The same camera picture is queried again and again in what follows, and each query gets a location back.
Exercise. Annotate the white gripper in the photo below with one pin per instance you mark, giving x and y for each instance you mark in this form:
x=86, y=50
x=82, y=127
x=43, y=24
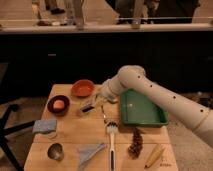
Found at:
x=97, y=100

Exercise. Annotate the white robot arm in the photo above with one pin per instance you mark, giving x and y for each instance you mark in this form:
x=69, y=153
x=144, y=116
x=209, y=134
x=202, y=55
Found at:
x=196, y=117

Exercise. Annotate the silver fork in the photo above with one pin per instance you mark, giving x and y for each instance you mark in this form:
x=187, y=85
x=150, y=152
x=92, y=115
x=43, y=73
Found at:
x=104, y=114

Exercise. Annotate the orange bowl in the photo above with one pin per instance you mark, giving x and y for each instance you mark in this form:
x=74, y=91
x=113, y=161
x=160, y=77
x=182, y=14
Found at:
x=82, y=88

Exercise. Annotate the white dish brush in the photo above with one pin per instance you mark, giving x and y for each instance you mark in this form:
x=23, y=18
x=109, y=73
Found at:
x=112, y=129

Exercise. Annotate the green plastic tray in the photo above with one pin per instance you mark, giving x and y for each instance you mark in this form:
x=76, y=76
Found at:
x=137, y=110

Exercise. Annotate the orange fruit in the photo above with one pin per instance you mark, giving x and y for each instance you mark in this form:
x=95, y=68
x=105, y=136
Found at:
x=58, y=104

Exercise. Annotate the dark red bowl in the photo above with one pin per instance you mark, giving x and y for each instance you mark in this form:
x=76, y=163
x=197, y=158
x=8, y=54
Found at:
x=58, y=112

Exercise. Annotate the grey folded cloth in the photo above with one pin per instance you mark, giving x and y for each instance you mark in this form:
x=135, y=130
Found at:
x=88, y=152

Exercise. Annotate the bunch of dark grapes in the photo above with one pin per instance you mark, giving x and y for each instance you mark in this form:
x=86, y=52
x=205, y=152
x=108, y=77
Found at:
x=136, y=146

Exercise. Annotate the blue sponge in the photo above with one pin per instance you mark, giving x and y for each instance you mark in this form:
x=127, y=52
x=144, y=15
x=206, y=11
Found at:
x=44, y=126

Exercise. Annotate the metal cup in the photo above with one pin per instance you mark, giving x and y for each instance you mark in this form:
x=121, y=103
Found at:
x=55, y=152

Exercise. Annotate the yellow corn cob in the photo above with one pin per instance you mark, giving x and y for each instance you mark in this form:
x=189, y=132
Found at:
x=155, y=155

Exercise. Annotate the wooden table leg right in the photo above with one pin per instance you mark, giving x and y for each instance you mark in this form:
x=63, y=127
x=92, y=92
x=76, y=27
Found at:
x=136, y=19

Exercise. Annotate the wooden table leg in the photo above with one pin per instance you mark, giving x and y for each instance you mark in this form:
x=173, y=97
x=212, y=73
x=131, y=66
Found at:
x=136, y=19
x=78, y=13

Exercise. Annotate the wooden table leg left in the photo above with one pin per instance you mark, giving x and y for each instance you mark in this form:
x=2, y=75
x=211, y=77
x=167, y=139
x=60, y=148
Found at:
x=78, y=13

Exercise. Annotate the black office chair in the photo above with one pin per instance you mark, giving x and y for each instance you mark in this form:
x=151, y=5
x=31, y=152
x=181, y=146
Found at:
x=4, y=132

